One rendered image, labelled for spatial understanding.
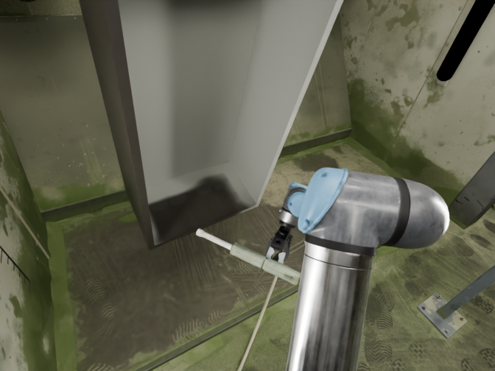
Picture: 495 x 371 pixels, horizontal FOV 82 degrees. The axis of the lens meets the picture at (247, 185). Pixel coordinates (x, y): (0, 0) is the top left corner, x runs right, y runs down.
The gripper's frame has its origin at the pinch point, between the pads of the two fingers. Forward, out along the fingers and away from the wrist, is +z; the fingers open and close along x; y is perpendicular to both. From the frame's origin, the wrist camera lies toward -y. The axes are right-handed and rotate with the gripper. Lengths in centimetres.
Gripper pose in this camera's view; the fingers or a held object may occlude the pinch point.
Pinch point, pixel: (272, 266)
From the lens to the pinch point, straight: 125.8
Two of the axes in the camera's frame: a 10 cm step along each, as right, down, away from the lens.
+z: -3.0, 9.4, 1.7
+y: 3.3, -0.7, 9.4
